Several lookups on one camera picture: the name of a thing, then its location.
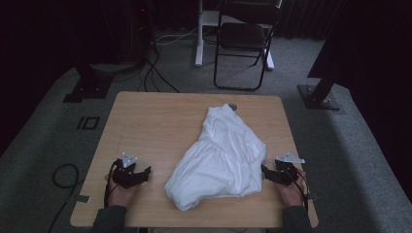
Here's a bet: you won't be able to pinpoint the black metal stand base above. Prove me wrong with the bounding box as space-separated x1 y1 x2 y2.
62 62 115 104

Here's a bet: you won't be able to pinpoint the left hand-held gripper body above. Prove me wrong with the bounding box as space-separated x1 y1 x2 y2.
111 151 144 190

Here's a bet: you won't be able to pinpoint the black cable loop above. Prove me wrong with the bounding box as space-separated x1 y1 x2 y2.
48 163 86 233

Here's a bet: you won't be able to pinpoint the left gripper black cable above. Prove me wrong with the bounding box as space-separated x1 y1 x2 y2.
103 158 121 209

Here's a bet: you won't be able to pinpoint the person's right hand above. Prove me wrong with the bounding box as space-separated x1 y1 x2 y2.
275 168 307 208

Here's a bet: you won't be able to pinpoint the black folding chair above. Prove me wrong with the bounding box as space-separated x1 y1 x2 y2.
213 0 282 92

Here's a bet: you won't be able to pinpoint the dark equipment rack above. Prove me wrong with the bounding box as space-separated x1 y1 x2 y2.
96 0 157 67

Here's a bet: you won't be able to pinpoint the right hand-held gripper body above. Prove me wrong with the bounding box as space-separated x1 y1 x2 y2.
272 152 306 187

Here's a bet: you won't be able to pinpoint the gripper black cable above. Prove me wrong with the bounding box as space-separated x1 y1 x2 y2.
285 168 309 212
103 158 121 209

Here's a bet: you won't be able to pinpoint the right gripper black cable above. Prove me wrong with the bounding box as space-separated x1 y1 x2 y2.
285 168 309 212

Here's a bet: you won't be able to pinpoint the black floor cables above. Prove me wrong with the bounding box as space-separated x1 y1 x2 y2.
137 48 181 94

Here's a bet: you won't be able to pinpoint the white skirt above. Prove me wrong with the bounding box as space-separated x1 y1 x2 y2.
163 103 268 212

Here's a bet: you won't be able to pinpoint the person's left hand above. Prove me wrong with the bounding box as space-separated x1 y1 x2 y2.
104 174 141 208

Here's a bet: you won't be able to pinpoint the white floor cable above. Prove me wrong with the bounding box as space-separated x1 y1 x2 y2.
154 26 199 47

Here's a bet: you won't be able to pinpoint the black slanted stand with base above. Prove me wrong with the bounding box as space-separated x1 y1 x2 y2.
296 32 342 112

